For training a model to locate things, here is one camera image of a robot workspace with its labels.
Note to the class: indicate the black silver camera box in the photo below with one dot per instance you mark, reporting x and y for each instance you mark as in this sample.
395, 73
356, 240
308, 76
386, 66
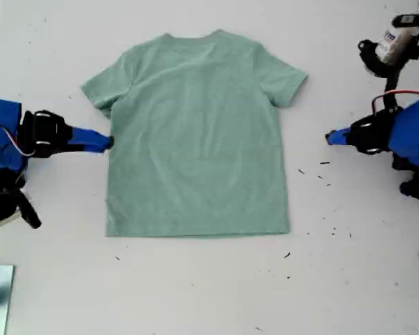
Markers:
398, 40

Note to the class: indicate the steel plate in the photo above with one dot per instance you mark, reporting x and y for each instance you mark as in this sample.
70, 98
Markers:
3, 296

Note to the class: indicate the black camera stalk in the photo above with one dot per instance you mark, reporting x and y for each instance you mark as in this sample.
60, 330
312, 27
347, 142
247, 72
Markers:
29, 213
391, 83

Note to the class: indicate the green t-shirt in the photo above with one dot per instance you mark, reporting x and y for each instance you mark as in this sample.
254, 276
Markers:
195, 139

